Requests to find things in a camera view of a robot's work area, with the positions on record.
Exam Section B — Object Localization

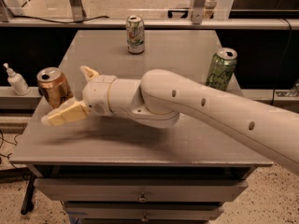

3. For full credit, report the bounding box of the metal frame post left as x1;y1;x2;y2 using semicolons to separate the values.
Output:
69;0;86;22

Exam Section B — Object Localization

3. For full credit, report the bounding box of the metal frame post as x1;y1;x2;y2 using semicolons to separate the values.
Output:
191;0;206;24
69;0;86;22

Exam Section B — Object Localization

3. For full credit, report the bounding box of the grey drawer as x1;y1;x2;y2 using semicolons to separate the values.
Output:
64;203;224;220
35;178;248;203

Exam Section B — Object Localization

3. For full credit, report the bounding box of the grey cabinet with drawers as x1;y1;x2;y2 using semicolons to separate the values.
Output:
11;30;268;224

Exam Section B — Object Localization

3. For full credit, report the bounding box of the top grey drawer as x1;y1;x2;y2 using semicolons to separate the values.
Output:
35;178;248;203

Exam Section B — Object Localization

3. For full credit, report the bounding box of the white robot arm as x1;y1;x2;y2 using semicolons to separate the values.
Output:
41;66;299;175

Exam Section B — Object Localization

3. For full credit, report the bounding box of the white pump bottle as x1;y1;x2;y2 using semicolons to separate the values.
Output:
3;63;30;96

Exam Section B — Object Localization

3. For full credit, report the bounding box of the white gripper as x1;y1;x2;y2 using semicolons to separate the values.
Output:
41;65;117;126

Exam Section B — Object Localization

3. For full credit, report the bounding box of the black cable on ledge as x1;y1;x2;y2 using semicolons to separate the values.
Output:
7;7;110;25

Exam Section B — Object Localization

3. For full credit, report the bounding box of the orange soda can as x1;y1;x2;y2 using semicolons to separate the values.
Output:
36;67;73;108

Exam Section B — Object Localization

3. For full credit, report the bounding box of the white green 7up can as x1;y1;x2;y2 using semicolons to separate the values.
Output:
126;15;145;54

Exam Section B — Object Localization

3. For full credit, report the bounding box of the black cable on floor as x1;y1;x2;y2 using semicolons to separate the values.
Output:
0;129;24;173

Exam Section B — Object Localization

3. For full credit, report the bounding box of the metal frame post right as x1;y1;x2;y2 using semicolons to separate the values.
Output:
191;0;206;24

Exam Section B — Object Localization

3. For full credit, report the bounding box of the green soda can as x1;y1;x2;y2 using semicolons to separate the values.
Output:
206;48;237;91

